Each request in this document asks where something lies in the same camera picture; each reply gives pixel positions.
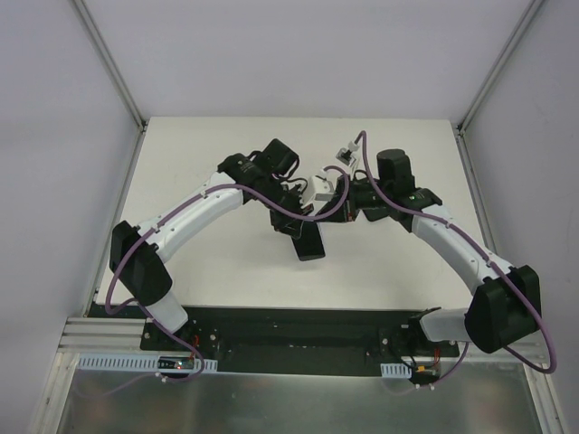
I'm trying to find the right white cable duct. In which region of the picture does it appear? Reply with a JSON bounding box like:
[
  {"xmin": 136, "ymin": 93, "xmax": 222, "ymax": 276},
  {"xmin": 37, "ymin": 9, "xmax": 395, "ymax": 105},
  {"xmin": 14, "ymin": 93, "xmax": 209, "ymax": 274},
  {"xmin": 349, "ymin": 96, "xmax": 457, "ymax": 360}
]
[{"xmin": 380, "ymin": 363, "xmax": 413, "ymax": 379}]

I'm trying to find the purple cable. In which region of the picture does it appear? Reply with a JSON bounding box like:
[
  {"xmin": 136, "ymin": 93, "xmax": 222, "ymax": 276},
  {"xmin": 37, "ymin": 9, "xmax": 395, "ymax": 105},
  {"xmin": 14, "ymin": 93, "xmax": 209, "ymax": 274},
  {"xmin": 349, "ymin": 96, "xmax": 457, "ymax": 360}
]
[
  {"xmin": 352, "ymin": 130, "xmax": 558, "ymax": 390},
  {"xmin": 106, "ymin": 165, "xmax": 352, "ymax": 385}
]

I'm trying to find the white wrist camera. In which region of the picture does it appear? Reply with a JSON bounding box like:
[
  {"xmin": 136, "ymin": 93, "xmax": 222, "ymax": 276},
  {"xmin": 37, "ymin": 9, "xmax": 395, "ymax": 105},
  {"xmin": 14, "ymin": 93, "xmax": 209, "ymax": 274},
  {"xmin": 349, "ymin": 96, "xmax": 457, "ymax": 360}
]
[
  {"xmin": 336, "ymin": 142, "xmax": 360, "ymax": 168},
  {"xmin": 302, "ymin": 169, "xmax": 335, "ymax": 205}
]

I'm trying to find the aluminium frame post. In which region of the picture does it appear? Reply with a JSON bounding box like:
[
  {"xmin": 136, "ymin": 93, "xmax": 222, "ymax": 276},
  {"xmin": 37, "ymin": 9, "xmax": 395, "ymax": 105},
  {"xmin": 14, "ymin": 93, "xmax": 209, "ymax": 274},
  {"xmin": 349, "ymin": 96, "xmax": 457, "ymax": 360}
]
[
  {"xmin": 70, "ymin": 0, "xmax": 148, "ymax": 132},
  {"xmin": 454, "ymin": 0, "xmax": 546, "ymax": 135}
]

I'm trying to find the left white cable duct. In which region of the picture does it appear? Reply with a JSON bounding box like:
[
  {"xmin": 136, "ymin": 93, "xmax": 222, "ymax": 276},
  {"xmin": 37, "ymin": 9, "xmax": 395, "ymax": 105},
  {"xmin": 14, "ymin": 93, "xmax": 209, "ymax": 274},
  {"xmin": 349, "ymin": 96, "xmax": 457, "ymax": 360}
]
[{"xmin": 77, "ymin": 354, "xmax": 218, "ymax": 373}]

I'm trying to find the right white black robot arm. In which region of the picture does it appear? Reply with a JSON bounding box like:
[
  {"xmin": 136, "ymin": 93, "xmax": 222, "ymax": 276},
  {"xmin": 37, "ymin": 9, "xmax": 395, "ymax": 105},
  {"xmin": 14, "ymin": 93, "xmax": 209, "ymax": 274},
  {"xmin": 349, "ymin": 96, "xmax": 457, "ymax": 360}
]
[{"xmin": 308, "ymin": 146, "xmax": 541, "ymax": 354}]

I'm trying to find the right aluminium frame post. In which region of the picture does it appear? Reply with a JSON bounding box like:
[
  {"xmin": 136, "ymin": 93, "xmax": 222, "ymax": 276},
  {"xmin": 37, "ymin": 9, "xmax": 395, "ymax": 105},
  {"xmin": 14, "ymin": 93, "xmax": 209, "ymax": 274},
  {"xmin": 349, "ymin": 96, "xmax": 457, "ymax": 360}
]
[{"xmin": 454, "ymin": 0, "xmax": 546, "ymax": 135}]

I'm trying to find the reflective metal sheet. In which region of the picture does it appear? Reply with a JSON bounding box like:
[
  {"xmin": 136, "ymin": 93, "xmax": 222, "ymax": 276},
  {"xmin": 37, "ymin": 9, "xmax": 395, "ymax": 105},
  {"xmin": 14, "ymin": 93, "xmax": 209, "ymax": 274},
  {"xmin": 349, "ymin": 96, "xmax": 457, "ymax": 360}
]
[{"xmin": 58, "ymin": 363, "xmax": 543, "ymax": 433}]

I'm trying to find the aluminium rail profile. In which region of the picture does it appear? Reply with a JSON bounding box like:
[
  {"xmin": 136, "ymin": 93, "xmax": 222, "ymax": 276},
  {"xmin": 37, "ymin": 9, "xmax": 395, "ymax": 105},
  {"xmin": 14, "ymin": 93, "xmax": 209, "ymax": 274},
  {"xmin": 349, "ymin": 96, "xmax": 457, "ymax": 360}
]
[{"xmin": 58, "ymin": 317, "xmax": 146, "ymax": 353}]

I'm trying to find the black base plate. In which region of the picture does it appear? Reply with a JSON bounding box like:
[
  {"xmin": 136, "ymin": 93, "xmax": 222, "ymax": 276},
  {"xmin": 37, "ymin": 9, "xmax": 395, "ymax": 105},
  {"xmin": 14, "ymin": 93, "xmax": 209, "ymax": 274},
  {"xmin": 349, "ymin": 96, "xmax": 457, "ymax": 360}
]
[{"xmin": 138, "ymin": 307, "xmax": 464, "ymax": 384}]

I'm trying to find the left aluminium frame post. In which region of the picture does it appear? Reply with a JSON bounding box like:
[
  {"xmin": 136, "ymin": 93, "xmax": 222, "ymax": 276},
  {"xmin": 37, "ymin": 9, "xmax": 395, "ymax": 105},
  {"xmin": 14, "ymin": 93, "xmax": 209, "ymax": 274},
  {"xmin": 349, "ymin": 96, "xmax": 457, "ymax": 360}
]
[{"xmin": 70, "ymin": 0, "xmax": 148, "ymax": 132}]

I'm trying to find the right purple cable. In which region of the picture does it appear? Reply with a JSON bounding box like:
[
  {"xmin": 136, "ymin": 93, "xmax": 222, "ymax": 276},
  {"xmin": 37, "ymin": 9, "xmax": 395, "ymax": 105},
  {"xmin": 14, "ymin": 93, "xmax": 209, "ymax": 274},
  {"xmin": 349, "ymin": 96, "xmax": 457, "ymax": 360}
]
[{"xmin": 352, "ymin": 130, "xmax": 558, "ymax": 390}]

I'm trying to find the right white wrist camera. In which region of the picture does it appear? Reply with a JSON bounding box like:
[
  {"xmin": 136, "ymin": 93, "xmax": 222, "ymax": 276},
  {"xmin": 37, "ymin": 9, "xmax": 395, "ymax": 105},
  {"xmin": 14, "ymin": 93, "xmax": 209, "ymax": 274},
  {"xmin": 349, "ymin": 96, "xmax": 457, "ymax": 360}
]
[{"xmin": 336, "ymin": 142, "xmax": 360, "ymax": 168}]

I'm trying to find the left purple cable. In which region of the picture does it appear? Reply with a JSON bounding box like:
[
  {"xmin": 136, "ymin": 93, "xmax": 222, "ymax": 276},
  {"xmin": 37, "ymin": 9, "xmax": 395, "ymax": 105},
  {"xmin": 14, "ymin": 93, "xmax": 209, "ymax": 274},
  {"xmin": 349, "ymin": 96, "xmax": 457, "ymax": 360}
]
[{"xmin": 106, "ymin": 165, "xmax": 352, "ymax": 385}]

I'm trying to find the black smartphone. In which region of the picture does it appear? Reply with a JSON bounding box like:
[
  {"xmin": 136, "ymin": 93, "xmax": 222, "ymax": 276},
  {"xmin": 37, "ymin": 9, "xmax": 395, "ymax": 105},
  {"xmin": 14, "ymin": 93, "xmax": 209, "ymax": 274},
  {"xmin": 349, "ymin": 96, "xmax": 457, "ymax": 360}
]
[{"xmin": 291, "ymin": 222, "xmax": 326, "ymax": 261}]

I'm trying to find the white cable duct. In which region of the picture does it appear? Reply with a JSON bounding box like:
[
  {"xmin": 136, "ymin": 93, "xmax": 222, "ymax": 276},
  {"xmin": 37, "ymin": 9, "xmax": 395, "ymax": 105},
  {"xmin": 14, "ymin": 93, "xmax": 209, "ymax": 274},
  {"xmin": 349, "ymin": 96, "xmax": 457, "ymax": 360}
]
[
  {"xmin": 380, "ymin": 363, "xmax": 413, "ymax": 379},
  {"xmin": 77, "ymin": 354, "xmax": 218, "ymax": 373}
]

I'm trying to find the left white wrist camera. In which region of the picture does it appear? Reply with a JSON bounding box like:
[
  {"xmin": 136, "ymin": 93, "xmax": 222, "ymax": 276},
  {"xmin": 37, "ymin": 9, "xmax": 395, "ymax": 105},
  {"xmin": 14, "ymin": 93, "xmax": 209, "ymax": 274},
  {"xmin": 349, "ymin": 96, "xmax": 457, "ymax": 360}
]
[{"xmin": 302, "ymin": 169, "xmax": 335, "ymax": 205}]

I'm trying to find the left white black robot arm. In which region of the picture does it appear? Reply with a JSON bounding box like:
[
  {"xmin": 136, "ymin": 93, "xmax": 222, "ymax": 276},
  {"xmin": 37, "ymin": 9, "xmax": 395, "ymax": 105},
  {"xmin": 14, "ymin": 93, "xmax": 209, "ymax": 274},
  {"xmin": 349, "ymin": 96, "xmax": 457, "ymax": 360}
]
[{"xmin": 109, "ymin": 138, "xmax": 304, "ymax": 333}]

